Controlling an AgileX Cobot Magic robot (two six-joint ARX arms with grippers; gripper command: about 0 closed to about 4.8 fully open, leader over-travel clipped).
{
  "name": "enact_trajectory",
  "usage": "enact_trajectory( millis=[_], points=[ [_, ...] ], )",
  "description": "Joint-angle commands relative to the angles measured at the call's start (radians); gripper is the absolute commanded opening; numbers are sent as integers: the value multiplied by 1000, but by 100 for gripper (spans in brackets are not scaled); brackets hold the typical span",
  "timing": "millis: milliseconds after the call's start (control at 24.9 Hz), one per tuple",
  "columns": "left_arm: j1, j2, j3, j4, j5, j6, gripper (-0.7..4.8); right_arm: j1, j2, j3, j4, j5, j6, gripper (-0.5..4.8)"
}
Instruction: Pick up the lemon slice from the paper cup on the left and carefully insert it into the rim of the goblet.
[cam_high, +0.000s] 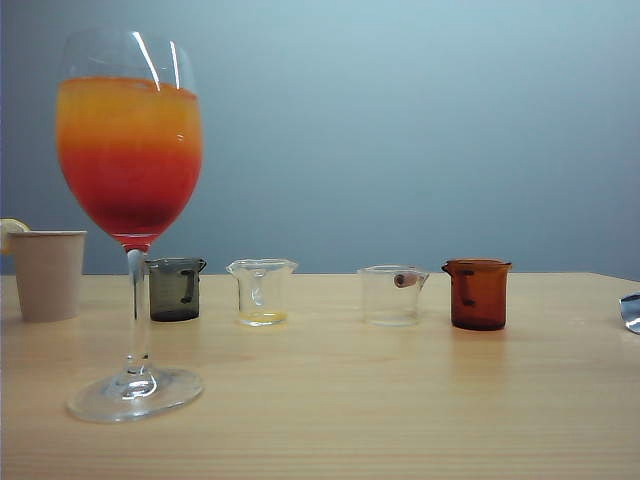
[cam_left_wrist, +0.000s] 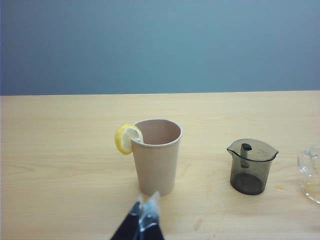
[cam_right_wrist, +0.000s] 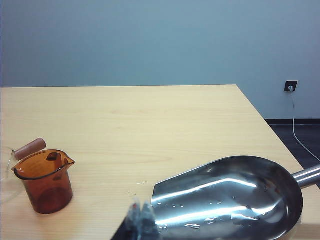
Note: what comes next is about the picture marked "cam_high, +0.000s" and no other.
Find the wine glass with orange-red drink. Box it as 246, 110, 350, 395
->
54, 29, 206, 425

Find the yellow lemon slice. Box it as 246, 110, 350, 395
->
0, 217, 32, 256

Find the clear measuring cup, wooden handle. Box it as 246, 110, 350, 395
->
356, 264, 431, 329

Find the grey transparent measuring cup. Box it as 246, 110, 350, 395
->
144, 256, 208, 323

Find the beige paper cup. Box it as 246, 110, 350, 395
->
7, 229, 89, 323

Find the amber transparent measuring cup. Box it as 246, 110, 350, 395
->
440, 257, 513, 331

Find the shiny metal spoon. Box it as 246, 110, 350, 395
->
618, 291, 640, 335

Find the clear measuring cup, yellow residue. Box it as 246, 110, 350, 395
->
224, 258, 300, 329

